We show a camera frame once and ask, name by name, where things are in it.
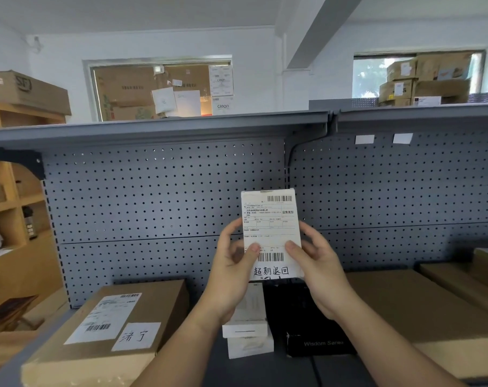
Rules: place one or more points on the person's right hand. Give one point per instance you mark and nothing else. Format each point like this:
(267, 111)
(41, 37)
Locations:
(328, 282)

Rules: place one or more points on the person's left hand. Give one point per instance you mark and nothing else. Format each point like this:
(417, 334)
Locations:
(227, 286)

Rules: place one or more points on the small white box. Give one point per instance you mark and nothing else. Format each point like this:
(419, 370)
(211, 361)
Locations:
(268, 213)
(252, 348)
(250, 310)

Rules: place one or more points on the black box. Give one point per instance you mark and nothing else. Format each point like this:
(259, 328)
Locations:
(288, 318)

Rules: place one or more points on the brown labelled parcel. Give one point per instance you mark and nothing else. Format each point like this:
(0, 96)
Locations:
(163, 302)

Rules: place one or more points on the grey metal pegboard shelf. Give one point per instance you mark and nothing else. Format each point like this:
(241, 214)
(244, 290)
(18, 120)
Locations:
(147, 189)

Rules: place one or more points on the person's right forearm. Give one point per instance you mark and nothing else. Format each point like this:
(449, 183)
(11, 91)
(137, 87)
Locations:
(389, 350)

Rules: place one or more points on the person's left forearm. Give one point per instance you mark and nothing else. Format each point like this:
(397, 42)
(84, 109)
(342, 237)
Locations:
(179, 354)

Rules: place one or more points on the white sticker label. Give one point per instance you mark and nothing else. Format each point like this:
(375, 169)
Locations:
(402, 138)
(365, 139)

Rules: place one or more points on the flattened cardboard sheets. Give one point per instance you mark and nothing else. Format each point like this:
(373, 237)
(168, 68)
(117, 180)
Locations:
(52, 310)

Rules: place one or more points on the white printed carton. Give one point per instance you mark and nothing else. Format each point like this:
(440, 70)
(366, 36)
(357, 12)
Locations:
(223, 105)
(221, 80)

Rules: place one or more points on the white paper sheet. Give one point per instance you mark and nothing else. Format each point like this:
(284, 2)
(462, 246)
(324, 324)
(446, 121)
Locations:
(187, 104)
(163, 100)

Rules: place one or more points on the small labelled cardboard carton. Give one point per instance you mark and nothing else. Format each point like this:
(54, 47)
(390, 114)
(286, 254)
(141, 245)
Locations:
(401, 70)
(395, 90)
(394, 103)

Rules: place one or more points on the black bottle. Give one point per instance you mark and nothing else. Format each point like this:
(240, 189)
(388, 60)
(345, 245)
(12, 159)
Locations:
(30, 223)

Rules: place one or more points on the cardboard boxes at window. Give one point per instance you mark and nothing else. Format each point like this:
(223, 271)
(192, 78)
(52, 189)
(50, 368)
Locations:
(367, 76)

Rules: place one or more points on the dark brown flat case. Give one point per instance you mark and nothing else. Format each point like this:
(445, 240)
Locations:
(10, 312)

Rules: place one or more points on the cardboard-covered window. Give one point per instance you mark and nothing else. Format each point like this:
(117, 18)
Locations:
(123, 90)

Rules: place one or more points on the wooden desk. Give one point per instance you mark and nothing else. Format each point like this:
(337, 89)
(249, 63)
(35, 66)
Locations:
(6, 354)

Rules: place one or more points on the large printed cardboard carton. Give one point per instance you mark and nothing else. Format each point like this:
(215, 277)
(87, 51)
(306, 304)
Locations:
(26, 92)

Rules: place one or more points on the wooden wall cabinet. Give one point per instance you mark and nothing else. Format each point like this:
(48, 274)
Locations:
(26, 270)

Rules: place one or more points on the white wall camera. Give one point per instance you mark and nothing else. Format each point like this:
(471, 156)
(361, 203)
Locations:
(35, 42)

